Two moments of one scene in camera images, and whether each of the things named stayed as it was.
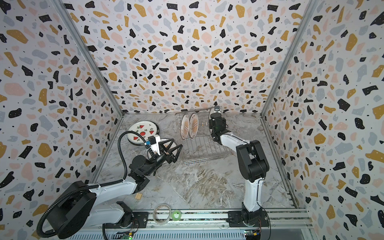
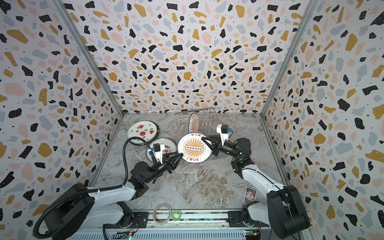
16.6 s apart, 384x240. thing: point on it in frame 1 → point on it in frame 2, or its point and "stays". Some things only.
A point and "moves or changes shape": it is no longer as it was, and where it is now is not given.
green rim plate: (212, 111) moves or changes shape
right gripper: (216, 120) → (219, 146)
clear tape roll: (154, 214) stays
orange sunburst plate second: (193, 125) stays
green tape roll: (172, 215) stays
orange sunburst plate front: (184, 126) → (195, 149)
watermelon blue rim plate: (146, 128) stays
